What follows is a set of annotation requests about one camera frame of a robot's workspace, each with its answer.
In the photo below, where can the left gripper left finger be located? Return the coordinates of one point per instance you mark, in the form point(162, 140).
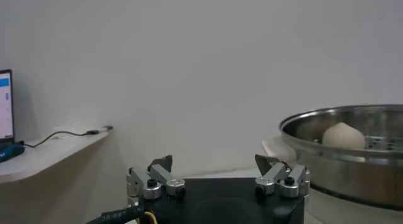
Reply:
point(163, 176)

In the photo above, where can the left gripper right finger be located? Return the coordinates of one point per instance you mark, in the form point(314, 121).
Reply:
point(272, 175)

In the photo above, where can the white steamed baozi bun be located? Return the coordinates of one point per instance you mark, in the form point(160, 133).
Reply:
point(343, 137)

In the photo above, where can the stainless steel steamer basket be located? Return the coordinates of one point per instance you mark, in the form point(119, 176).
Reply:
point(346, 181)

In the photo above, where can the white electric cooker base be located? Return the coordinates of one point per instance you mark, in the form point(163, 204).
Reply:
point(330, 212)

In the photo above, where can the white side desk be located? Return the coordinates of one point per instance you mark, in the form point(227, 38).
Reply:
point(47, 156)

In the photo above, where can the blue computer mouse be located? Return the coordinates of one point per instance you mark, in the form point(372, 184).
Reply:
point(11, 151)

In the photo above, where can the black laptop computer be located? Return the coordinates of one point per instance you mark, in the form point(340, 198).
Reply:
point(5, 105)

